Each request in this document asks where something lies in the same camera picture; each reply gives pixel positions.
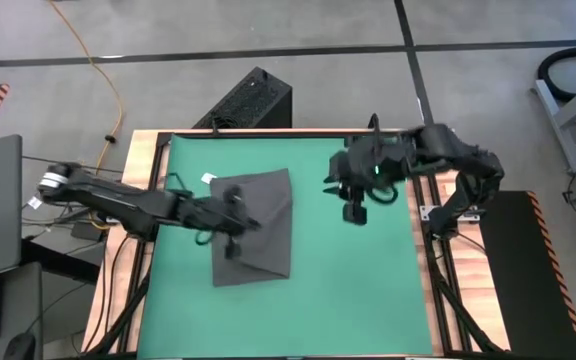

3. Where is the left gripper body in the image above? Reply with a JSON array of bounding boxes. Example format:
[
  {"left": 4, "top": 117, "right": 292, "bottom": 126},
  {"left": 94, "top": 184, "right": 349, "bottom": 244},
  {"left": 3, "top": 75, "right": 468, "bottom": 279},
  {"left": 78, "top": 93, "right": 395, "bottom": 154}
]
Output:
[{"left": 177, "top": 183, "right": 250, "bottom": 261}]

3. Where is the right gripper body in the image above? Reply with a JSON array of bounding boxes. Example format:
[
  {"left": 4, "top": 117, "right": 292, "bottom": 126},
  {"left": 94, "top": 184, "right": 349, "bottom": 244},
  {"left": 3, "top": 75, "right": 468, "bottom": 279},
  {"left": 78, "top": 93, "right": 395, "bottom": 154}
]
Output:
[{"left": 328, "top": 143, "right": 395, "bottom": 227}]

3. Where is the grey towel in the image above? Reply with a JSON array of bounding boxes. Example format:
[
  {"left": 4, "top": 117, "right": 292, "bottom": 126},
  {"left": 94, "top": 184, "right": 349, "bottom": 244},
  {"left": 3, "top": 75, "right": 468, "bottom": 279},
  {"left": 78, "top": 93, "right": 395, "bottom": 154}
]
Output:
[{"left": 200, "top": 168, "right": 294, "bottom": 288}]

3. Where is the green table mat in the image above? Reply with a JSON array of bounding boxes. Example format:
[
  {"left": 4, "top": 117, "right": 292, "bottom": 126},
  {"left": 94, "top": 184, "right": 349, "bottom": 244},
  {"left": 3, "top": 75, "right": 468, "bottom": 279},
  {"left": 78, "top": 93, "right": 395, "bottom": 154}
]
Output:
[{"left": 136, "top": 133, "right": 434, "bottom": 360}]

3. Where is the black computer tower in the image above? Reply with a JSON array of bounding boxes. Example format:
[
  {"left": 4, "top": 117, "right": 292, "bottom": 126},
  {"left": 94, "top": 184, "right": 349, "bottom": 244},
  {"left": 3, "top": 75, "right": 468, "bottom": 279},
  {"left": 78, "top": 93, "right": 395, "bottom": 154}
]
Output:
[{"left": 191, "top": 65, "right": 294, "bottom": 130}]

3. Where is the grey metal stand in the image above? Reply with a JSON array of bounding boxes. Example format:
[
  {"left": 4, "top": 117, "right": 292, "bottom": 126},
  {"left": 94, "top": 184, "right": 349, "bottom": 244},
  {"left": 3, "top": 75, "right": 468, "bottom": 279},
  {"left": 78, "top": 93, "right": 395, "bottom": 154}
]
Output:
[{"left": 531, "top": 74, "right": 576, "bottom": 175}]

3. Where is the black computer mouse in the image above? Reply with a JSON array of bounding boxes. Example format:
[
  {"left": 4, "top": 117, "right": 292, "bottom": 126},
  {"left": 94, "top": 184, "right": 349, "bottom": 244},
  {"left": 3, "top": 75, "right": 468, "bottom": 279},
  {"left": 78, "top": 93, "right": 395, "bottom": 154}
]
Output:
[{"left": 2, "top": 331, "right": 37, "bottom": 360}]

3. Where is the silver aluminium bracket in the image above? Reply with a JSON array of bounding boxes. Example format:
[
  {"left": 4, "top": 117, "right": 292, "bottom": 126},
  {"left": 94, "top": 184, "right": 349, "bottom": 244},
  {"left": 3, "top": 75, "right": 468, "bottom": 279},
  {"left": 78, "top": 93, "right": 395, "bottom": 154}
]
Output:
[{"left": 419, "top": 203, "right": 480, "bottom": 222}]

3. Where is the black aluminium table frame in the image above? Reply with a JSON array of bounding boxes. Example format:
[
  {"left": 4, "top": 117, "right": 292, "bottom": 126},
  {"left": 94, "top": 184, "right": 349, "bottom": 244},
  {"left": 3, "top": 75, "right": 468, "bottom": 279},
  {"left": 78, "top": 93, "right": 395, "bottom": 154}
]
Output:
[{"left": 85, "top": 127, "right": 509, "bottom": 360}]

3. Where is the yellow cable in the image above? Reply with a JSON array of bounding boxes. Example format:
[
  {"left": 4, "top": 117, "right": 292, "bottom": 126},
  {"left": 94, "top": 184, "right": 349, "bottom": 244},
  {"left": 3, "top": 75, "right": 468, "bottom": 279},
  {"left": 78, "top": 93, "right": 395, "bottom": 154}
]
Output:
[{"left": 47, "top": 0, "right": 125, "bottom": 174}]

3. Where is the black vacuum hose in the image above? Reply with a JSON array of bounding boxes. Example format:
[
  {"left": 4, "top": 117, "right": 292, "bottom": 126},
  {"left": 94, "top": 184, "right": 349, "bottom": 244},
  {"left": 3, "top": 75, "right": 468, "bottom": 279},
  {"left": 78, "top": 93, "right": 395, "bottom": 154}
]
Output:
[{"left": 536, "top": 45, "right": 576, "bottom": 102}]

